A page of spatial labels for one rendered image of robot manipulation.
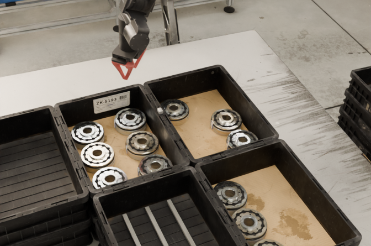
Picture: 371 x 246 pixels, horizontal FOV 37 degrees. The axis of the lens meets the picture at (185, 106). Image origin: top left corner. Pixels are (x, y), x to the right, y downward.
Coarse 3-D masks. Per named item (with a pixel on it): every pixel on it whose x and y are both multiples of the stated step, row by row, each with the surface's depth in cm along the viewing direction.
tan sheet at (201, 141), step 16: (192, 96) 196; (208, 96) 196; (192, 112) 190; (208, 112) 190; (176, 128) 183; (192, 128) 184; (208, 128) 184; (192, 144) 178; (208, 144) 178; (224, 144) 179
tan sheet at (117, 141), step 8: (96, 120) 184; (104, 120) 184; (112, 120) 185; (72, 128) 181; (104, 128) 181; (112, 128) 182; (104, 136) 179; (112, 136) 179; (120, 136) 179; (128, 136) 179; (112, 144) 176; (120, 144) 176; (80, 152) 173; (120, 152) 174; (160, 152) 174; (120, 160) 171; (128, 160) 171; (136, 160) 171; (120, 168) 169; (128, 168) 169; (136, 168) 169; (128, 176) 166; (136, 176) 166
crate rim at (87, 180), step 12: (84, 96) 178; (96, 96) 178; (156, 108) 175; (60, 120) 169; (168, 132) 167; (72, 144) 163; (84, 168) 154; (168, 168) 156; (84, 180) 151; (132, 180) 152; (96, 192) 148
